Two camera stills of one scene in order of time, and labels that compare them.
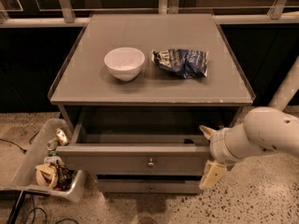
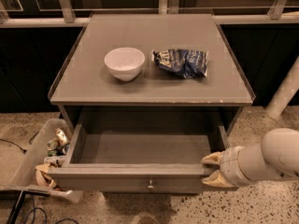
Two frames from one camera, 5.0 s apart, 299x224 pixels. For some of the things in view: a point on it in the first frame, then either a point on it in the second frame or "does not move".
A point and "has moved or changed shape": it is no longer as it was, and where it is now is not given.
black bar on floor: (16, 207) does not move
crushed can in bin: (62, 136) does not move
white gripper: (219, 147) -> (231, 166)
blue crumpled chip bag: (187, 63) does not move
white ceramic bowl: (125, 63) does not move
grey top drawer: (138, 141) has moved or changed shape
